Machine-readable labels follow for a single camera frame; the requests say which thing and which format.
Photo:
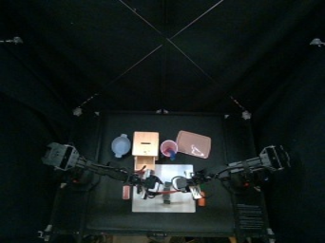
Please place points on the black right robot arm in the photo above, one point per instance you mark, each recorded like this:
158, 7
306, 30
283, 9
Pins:
253, 163

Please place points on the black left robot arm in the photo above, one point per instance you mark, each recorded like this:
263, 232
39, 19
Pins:
98, 168

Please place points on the dark toy sushi roll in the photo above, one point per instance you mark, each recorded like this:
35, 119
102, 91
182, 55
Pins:
168, 198

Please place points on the silver metal cutting board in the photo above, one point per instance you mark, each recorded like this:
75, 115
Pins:
169, 205

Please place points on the orange toy food piece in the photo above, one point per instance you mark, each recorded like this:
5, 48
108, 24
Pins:
126, 192
203, 201

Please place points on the blue toy in cup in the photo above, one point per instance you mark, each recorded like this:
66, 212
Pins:
172, 153

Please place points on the wooden box with drawer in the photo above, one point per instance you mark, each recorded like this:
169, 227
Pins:
145, 145

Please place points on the pink plastic cup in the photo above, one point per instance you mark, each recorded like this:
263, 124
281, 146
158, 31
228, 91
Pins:
168, 146

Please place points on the silver frame clamp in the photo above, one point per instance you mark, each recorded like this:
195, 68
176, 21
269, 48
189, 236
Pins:
247, 115
77, 111
316, 41
162, 111

